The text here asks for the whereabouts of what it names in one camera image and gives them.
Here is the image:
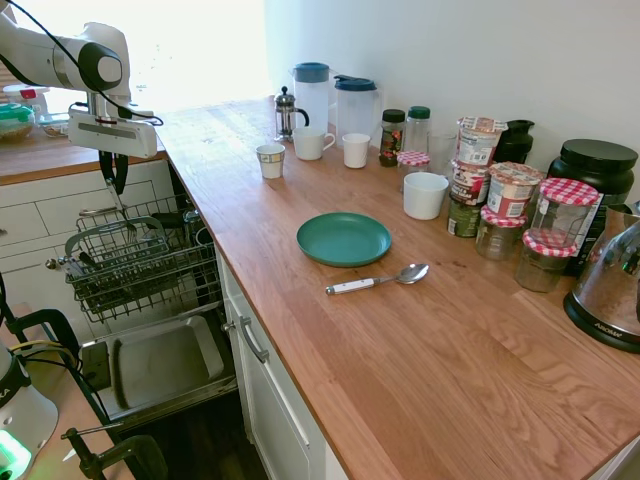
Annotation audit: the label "white robot base green light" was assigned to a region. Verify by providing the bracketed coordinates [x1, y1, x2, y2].
[0, 334, 60, 480]

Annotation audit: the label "short blue-lidded clear pitcher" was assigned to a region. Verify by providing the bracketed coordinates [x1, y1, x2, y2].
[333, 74, 384, 146]

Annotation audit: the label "steel dishwasher door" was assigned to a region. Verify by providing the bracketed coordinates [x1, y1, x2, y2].
[79, 314, 239, 426]

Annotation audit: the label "white round ramekin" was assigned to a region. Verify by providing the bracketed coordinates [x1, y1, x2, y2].
[402, 172, 450, 221]

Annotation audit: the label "stainless steel electric kettle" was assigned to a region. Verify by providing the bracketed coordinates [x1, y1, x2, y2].
[563, 200, 640, 355]

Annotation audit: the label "dark green screw clamp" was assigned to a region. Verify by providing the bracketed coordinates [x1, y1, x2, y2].
[62, 422, 169, 480]

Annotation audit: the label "black shaker bottle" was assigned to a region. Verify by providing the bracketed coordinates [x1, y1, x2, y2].
[493, 119, 536, 165]

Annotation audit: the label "white red-label container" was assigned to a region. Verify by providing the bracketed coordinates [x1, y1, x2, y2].
[2, 84, 51, 116]

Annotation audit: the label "red white yogurt tub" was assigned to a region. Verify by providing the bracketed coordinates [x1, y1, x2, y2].
[486, 161, 545, 217]

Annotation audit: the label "white-handled metal fork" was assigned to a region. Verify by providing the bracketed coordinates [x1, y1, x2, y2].
[104, 177, 139, 242]

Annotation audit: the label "white-handled metal spoon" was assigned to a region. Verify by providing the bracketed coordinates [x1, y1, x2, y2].
[325, 263, 431, 296]

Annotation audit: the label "tall blue-lidded clear pitcher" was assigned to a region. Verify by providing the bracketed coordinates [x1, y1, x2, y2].
[292, 61, 331, 136]

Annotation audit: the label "patterned white paper cup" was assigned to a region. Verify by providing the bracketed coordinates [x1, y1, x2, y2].
[255, 143, 287, 180]

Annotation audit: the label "white ceramic mug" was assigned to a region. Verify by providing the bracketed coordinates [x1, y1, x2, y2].
[292, 126, 336, 162]

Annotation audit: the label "clear drinking glass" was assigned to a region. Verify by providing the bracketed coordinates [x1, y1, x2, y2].
[428, 130, 459, 176]

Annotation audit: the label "dark green tub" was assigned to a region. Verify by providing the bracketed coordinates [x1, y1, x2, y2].
[446, 194, 484, 239]

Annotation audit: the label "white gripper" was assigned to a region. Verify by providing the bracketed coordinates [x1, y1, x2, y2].
[67, 110, 159, 197]

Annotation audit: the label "yellow base cables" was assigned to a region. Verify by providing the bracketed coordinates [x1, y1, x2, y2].
[7, 338, 62, 356]

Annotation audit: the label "teal plastic plate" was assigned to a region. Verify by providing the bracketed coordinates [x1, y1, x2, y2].
[296, 212, 393, 268]

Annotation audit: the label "plain white cup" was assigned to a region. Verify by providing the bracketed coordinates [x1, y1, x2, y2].
[341, 132, 372, 170]

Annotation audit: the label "clear spice jar green lid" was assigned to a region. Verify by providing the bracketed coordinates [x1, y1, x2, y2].
[404, 105, 432, 156]

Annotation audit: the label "silver cabinet door handle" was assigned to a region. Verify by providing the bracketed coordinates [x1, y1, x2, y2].
[238, 315, 270, 364]

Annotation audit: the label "large black powder tub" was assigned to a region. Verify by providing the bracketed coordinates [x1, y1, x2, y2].
[547, 138, 640, 276]

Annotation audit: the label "grey-green cutlery basket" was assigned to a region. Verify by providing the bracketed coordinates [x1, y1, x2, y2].
[64, 215, 171, 301]

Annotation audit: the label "tall jar checkered lid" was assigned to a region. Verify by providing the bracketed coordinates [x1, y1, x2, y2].
[528, 177, 600, 247]

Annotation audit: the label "silver drawer pull handle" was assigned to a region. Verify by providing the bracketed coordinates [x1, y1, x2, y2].
[78, 202, 129, 217]

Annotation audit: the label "glass french press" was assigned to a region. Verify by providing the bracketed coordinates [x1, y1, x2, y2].
[273, 85, 310, 144]

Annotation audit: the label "grey wire dishwasher rack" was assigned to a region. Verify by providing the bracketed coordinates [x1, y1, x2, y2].
[64, 194, 224, 326]

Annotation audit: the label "white blue-label yogurt tub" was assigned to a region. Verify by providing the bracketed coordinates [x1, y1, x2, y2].
[455, 116, 510, 169]

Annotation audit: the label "dark-filled jar checkered lid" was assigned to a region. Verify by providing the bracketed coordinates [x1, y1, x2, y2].
[513, 229, 579, 294]

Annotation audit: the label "dark spice jar green lid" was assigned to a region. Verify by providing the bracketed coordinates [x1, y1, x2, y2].
[379, 108, 406, 168]

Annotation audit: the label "green-lidded food container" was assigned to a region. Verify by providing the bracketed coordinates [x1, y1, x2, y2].
[0, 102, 36, 144]

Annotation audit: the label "small jar checkered lid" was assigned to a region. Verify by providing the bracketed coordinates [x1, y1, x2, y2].
[397, 150, 431, 194]

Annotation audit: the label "clear glass food container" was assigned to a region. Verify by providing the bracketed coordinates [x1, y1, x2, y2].
[37, 112, 71, 139]

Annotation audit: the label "empty jar checkered lid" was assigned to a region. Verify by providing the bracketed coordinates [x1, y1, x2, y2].
[474, 204, 528, 262]

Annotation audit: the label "brown ice cream tub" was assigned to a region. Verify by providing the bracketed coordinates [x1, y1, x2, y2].
[450, 159, 491, 207]

